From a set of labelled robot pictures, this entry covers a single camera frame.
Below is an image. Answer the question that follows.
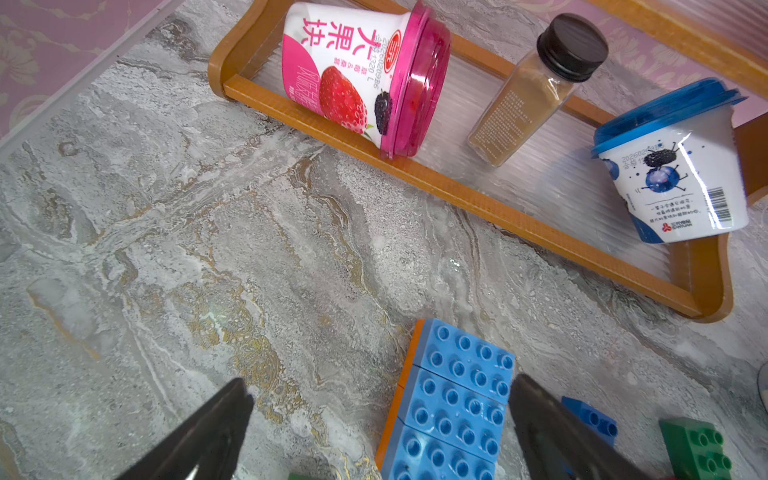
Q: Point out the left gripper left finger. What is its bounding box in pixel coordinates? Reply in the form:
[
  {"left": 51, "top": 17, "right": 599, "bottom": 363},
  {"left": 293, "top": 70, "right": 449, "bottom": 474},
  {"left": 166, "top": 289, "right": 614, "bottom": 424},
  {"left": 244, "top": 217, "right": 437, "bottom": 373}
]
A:
[{"left": 119, "top": 378, "right": 254, "bottom": 479}]

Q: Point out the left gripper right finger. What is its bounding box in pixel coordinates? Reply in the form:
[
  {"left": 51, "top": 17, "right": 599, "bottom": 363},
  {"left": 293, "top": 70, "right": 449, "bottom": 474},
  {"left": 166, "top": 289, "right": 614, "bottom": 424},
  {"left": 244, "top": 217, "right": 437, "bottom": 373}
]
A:
[{"left": 508, "top": 374, "right": 649, "bottom": 479}]

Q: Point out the dark blue brick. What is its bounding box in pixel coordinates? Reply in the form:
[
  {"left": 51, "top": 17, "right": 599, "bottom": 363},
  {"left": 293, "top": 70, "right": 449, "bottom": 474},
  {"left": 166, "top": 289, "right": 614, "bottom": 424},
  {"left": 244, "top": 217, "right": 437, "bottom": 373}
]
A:
[{"left": 561, "top": 396, "right": 618, "bottom": 447}]

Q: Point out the light blue brick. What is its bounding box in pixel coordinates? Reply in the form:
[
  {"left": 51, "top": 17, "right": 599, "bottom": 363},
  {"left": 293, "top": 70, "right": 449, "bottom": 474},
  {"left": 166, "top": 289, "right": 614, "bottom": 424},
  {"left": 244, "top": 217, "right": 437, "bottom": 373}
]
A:
[
  {"left": 381, "top": 420, "right": 495, "bottom": 480},
  {"left": 413, "top": 319, "right": 515, "bottom": 403},
  {"left": 398, "top": 367, "right": 506, "bottom": 463}
]

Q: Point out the orange brick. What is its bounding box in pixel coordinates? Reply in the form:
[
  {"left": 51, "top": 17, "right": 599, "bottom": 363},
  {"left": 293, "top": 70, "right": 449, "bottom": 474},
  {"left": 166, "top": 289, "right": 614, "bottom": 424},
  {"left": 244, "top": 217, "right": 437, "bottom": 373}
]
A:
[
  {"left": 398, "top": 319, "right": 425, "bottom": 388},
  {"left": 375, "top": 385, "right": 404, "bottom": 471}
]

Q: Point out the small green brick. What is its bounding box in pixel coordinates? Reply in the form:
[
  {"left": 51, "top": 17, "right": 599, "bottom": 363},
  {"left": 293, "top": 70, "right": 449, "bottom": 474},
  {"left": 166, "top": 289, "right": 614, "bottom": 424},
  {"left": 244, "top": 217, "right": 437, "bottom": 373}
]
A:
[{"left": 288, "top": 473, "right": 316, "bottom": 480}]

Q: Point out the green brick upper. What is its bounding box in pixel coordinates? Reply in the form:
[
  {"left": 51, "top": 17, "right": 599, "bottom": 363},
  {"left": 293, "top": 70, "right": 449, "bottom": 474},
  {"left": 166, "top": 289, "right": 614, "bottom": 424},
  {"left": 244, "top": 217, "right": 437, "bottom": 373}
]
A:
[{"left": 659, "top": 418, "right": 733, "bottom": 480}]

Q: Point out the wooden three-tier shelf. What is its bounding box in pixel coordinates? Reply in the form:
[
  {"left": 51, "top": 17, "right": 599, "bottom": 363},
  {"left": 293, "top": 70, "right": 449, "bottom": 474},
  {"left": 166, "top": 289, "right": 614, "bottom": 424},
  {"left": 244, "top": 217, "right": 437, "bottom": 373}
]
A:
[{"left": 208, "top": 1, "right": 734, "bottom": 323}]

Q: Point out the white black lying can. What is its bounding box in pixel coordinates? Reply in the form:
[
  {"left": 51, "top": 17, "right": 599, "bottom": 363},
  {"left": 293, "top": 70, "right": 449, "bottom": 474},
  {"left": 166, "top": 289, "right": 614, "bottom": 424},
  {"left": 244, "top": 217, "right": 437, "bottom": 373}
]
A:
[{"left": 592, "top": 78, "right": 749, "bottom": 244}]

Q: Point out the small brown jar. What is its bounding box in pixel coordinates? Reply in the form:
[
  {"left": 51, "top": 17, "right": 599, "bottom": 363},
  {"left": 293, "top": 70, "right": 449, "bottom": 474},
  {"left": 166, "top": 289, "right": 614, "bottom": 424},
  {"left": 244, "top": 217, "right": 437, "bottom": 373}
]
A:
[{"left": 467, "top": 13, "right": 609, "bottom": 167}]

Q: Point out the pink lying cup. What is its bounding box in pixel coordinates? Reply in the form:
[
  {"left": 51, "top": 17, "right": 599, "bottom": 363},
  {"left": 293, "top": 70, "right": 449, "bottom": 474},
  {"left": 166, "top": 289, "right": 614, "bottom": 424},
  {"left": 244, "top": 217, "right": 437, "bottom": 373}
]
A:
[{"left": 282, "top": 2, "right": 452, "bottom": 158}]

